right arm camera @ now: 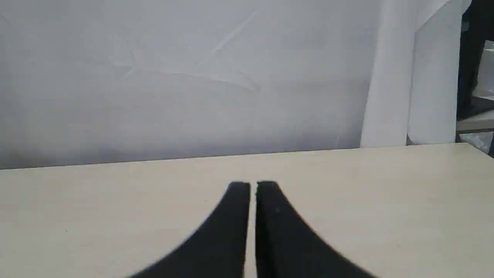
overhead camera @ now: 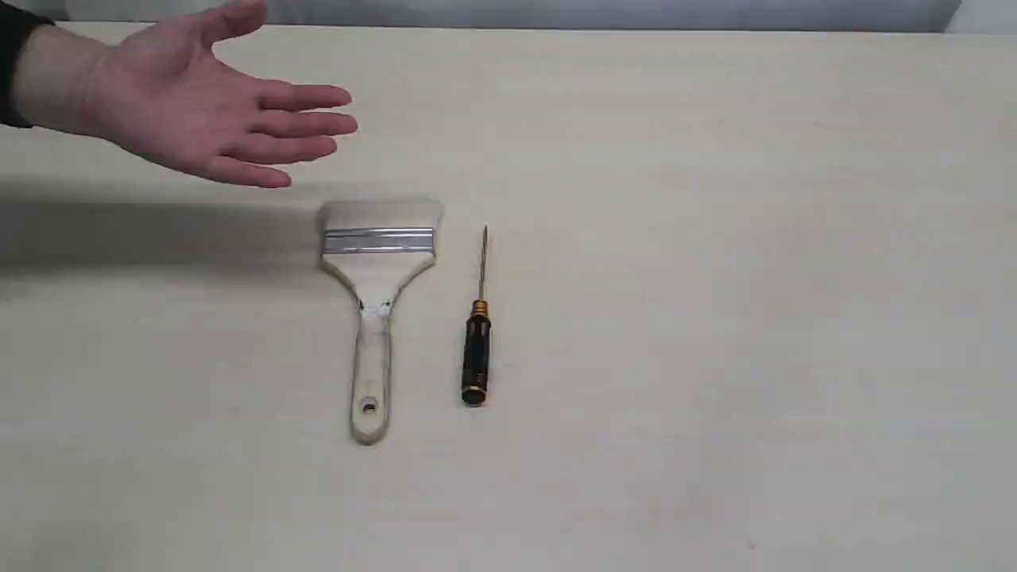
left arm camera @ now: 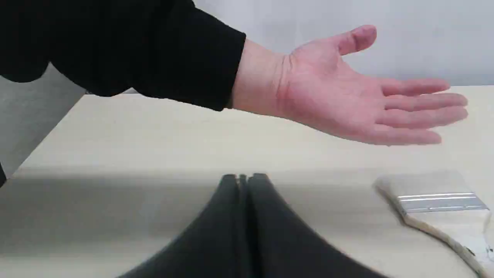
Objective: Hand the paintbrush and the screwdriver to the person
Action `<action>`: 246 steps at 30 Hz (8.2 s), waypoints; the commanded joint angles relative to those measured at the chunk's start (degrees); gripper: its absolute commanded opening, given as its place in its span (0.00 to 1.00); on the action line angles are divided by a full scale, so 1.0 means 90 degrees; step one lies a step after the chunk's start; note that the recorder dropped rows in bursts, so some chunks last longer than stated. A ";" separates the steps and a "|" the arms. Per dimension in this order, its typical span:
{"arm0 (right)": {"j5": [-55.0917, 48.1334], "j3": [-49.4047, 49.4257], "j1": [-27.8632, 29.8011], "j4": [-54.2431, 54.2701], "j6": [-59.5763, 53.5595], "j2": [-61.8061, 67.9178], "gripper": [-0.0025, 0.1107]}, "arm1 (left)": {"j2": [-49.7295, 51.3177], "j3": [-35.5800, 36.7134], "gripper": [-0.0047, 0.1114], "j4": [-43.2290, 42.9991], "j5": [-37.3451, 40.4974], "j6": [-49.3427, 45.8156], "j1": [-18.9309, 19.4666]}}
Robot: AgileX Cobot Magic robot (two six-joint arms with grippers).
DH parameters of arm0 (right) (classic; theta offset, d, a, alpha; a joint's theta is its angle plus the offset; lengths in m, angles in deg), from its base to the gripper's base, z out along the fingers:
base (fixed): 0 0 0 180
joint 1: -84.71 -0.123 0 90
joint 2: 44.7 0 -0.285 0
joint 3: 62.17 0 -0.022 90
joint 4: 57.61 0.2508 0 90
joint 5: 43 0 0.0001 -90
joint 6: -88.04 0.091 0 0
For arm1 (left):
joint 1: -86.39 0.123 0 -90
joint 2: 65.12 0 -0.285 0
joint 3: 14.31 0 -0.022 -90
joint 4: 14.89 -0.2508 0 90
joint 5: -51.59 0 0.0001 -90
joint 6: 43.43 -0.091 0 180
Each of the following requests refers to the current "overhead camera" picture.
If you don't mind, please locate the black gold precision screwdriver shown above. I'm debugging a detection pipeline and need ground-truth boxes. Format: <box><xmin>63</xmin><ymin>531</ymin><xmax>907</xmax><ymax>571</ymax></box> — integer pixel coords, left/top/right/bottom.
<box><xmin>460</xmin><ymin>225</ymin><xmax>493</xmax><ymax>407</ymax></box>

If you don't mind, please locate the forearm with black sleeve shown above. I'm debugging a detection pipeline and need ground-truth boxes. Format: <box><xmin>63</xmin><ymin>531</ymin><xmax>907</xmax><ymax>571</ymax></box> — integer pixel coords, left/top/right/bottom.
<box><xmin>1</xmin><ymin>2</ymin><xmax>110</xmax><ymax>137</ymax></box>

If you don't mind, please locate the bare open human hand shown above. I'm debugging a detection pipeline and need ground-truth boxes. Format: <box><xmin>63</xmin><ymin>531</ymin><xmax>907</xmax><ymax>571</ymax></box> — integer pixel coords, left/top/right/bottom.
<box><xmin>83</xmin><ymin>1</ymin><xmax>358</xmax><ymax>188</ymax></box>

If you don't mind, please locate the wide wooden paint brush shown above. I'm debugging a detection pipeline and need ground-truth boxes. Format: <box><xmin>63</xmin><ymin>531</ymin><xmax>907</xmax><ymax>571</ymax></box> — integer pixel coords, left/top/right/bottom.
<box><xmin>317</xmin><ymin>201</ymin><xmax>443</xmax><ymax>446</ymax></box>

